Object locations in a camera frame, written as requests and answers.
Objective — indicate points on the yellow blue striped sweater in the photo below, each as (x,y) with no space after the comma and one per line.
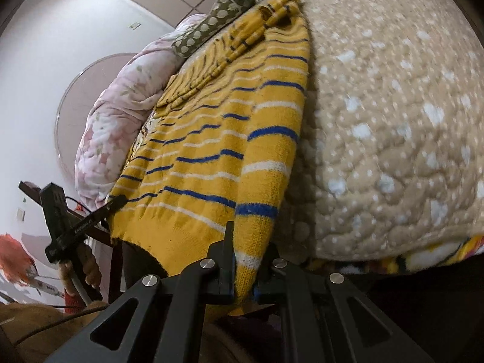
(211,140)

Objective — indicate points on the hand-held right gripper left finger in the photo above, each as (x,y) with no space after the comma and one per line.
(225,272)

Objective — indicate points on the wall switch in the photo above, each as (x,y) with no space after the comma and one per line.
(133,25)

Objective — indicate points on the orange red cloth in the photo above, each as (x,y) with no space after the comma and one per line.
(15,257)

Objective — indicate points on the beige quilted bedspread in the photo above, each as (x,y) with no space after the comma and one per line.
(378,121)

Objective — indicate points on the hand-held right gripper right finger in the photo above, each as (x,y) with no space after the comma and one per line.
(272,279)

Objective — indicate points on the tan cloth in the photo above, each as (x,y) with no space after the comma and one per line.
(37,321)

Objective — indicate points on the pink floral duvet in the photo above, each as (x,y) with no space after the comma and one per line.
(113,128)

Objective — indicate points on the round pink headboard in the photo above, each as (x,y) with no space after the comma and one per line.
(75,102)

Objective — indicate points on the dark wooden rack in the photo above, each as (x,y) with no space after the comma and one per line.
(115,257)

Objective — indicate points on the olive patterned pillow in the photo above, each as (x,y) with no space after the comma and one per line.
(211,22)

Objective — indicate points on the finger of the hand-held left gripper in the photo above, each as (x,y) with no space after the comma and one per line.
(90,221)

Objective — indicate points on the person's left hand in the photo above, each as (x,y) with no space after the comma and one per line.
(90,268)

